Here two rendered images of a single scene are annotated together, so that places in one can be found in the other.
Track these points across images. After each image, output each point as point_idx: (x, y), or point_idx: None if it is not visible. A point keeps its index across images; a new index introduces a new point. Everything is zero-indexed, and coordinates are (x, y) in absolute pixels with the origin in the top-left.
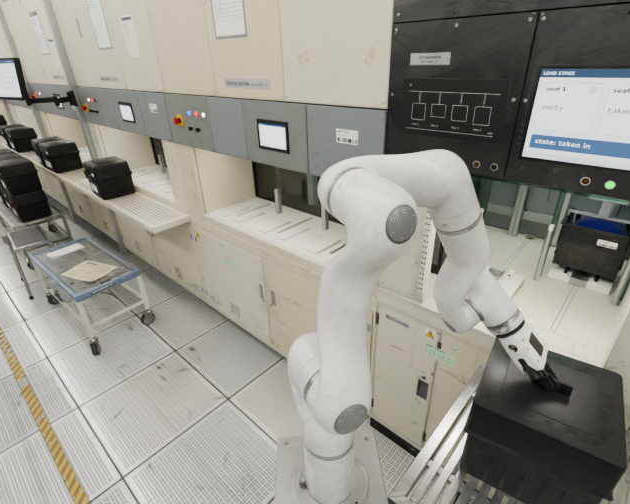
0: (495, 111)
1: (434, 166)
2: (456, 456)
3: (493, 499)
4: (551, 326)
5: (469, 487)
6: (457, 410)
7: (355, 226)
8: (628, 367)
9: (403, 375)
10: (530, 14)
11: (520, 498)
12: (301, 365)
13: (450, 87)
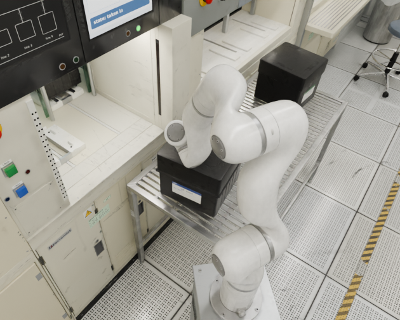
0: (56, 13)
1: (244, 79)
2: (206, 217)
3: (229, 205)
4: (113, 131)
5: (224, 214)
6: (171, 209)
7: (300, 138)
8: (178, 111)
9: (84, 260)
10: None
11: (228, 193)
12: (257, 256)
13: (2, 7)
